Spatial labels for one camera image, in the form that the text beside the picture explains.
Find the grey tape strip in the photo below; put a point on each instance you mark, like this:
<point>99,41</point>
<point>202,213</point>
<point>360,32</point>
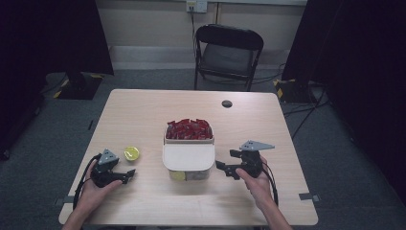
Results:
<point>63,200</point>
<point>309,196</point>

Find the person's right hand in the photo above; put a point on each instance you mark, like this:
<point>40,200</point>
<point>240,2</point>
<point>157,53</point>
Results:
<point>261,190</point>

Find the clear storage box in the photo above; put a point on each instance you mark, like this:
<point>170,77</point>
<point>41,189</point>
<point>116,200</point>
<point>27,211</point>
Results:
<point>188,175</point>

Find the dark curtain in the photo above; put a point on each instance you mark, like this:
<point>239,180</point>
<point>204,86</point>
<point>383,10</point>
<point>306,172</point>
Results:
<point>360,64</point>
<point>48,48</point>

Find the white wall socket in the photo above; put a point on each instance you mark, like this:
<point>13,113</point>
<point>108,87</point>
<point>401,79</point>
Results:
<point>197,5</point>

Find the yellow snack inside box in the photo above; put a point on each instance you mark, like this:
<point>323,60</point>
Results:
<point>177,175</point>

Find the black folding chair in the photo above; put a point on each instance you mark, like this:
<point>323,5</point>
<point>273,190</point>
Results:
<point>228,57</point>

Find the grey snack inside box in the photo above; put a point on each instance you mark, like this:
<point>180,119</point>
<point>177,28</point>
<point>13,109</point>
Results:
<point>198,175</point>

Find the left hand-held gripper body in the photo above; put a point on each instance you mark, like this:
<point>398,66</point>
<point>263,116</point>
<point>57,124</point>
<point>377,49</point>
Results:
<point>105,178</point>

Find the white box lid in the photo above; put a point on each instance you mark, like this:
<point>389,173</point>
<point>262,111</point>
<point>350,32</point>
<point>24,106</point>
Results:
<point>188,156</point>

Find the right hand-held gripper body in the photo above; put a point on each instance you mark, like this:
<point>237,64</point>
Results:
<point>252,163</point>

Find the yellow-green ball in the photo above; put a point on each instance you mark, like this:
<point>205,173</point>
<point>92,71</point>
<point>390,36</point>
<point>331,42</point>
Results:
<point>131,153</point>

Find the pile of red packets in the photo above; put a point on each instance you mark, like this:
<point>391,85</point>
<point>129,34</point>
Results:
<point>189,129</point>

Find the person's left hand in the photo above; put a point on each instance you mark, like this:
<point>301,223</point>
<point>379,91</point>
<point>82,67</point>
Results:
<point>92,196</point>

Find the black stand base yellow tape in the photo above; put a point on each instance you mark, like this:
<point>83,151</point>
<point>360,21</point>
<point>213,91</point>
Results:
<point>293,91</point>
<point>79,87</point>

